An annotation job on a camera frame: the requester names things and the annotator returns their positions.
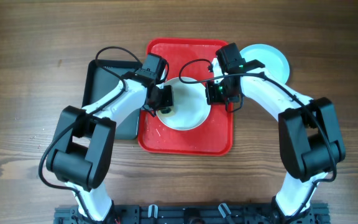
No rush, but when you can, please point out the white round plate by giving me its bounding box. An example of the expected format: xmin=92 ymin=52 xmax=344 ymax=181
xmin=157 ymin=77 xmax=211 ymax=131

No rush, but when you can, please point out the light blue plate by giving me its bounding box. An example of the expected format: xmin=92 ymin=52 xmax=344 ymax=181
xmin=240 ymin=44 xmax=290 ymax=84

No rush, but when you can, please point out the green and yellow sponge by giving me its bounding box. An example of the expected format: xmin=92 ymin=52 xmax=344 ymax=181
xmin=157 ymin=106 xmax=175 ymax=117

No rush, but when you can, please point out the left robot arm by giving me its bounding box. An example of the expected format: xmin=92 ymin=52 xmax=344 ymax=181
xmin=39 ymin=54 xmax=173 ymax=223

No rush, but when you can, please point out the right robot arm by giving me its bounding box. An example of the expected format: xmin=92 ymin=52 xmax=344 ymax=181
xmin=206 ymin=43 xmax=346 ymax=223

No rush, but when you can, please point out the red plastic tray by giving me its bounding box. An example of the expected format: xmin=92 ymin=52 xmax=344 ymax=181
xmin=137 ymin=38 xmax=234 ymax=156

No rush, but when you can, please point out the black rectangular tray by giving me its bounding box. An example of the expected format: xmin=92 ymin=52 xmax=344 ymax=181
xmin=82 ymin=60 xmax=142 ymax=140

